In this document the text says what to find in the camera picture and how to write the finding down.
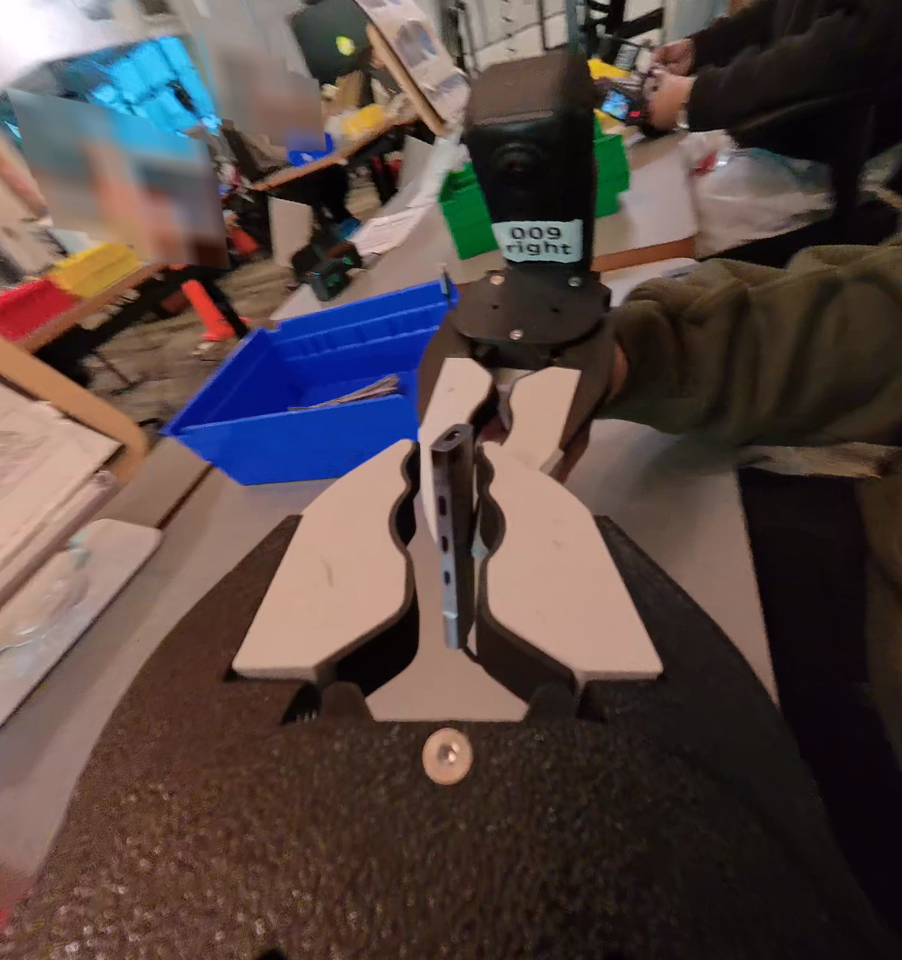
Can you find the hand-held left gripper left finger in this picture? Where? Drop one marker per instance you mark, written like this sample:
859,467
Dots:
323,585

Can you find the person's right hand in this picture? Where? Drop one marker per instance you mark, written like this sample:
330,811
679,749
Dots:
619,375

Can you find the green plastic bin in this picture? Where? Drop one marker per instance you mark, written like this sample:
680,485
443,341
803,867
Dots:
466,217

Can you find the person's body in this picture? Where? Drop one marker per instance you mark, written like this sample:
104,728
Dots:
803,637

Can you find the blue plastic bin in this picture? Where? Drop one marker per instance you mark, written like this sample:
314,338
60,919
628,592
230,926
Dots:
233,442

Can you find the yellow plastic bin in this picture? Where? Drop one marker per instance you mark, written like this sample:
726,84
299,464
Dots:
95,270

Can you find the black device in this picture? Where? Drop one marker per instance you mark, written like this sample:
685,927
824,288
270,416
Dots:
327,270

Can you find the handheld device with screen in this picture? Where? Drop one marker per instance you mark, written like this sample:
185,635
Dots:
623,105

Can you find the white instruction sheet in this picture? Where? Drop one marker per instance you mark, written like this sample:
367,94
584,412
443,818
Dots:
16,465

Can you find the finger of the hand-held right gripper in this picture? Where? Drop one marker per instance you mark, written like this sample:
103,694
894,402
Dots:
451,390
544,412

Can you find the red plastic bin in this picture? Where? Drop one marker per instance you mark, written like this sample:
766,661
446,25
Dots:
16,311

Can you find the white plastic bag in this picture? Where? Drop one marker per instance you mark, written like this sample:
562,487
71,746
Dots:
758,195

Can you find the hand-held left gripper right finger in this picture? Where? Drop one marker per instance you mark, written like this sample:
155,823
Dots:
571,585

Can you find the orange traffic cone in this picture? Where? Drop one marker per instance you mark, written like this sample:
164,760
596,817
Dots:
211,311

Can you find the grey usb hub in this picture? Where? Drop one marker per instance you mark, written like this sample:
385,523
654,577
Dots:
451,525

